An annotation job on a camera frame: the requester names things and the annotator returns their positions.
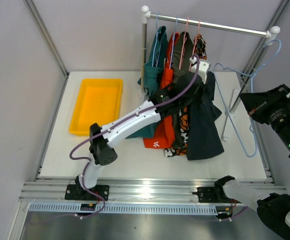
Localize blue hanger of teal shorts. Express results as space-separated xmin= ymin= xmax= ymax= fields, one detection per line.
xmin=152 ymin=16 xmax=161 ymax=67

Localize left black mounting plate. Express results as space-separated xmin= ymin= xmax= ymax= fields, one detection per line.
xmin=64 ymin=184 xmax=110 ymax=201

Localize pink hanger of olive shorts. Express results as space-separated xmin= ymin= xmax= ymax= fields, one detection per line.
xmin=178 ymin=16 xmax=189 ymax=70

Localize metal clothes rack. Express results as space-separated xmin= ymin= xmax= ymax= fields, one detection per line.
xmin=139 ymin=5 xmax=284 ymax=141

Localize blue hanger of orange shorts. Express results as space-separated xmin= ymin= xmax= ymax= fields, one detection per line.
xmin=169 ymin=15 xmax=178 ymax=69

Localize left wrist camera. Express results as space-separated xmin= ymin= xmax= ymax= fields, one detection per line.
xmin=189 ymin=56 xmax=211 ymax=84

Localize pink hanger of camouflage shorts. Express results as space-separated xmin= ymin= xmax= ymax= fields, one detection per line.
xmin=188 ymin=19 xmax=201 ymax=72

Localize blue wire hanger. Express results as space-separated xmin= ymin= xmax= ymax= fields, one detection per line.
xmin=211 ymin=39 xmax=282 ymax=158

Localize black mounting plate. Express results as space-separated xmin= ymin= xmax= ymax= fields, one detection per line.
xmin=64 ymin=184 xmax=110 ymax=201
xmin=191 ymin=186 xmax=232 ymax=203

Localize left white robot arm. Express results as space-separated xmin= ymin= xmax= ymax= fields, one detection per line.
xmin=75 ymin=72 xmax=203 ymax=200

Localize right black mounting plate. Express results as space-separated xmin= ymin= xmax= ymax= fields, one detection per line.
xmin=191 ymin=186 xmax=232 ymax=203

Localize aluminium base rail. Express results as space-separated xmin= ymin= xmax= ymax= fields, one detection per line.
xmin=18 ymin=178 xmax=214 ymax=205

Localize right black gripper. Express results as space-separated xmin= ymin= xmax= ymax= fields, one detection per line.
xmin=239 ymin=82 xmax=290 ymax=153

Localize olive green shorts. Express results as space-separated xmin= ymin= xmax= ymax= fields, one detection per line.
xmin=171 ymin=31 xmax=194 ymax=149

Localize yellow plastic tray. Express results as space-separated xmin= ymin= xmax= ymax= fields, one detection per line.
xmin=69 ymin=78 xmax=123 ymax=136

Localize dark navy shorts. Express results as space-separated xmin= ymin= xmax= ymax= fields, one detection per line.
xmin=186 ymin=71 xmax=224 ymax=161

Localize orange camouflage pattern shorts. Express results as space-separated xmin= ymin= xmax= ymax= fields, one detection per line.
xmin=164 ymin=34 xmax=207 ymax=158

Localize slotted cable duct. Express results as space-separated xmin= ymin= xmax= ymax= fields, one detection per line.
xmin=28 ymin=202 xmax=218 ymax=216

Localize teal shorts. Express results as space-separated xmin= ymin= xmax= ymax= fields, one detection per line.
xmin=127 ymin=26 xmax=169 ymax=139

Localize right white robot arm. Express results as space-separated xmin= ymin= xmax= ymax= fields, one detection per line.
xmin=213 ymin=84 xmax=290 ymax=240

